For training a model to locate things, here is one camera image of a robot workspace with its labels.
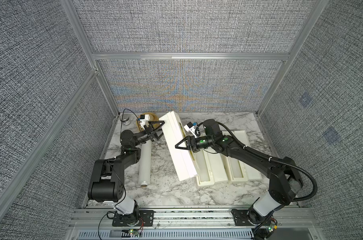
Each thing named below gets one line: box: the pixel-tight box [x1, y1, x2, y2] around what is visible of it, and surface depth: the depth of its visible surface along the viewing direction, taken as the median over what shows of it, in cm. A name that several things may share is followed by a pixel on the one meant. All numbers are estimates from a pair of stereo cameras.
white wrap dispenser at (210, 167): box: [194, 148, 228, 187], surface depth 83 cm
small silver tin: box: [119, 113, 131, 126], surface depth 112 cm
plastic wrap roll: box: [138, 140, 152, 187], surface depth 90 cm
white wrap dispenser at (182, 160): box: [158, 111, 198, 182], surface depth 71 cm
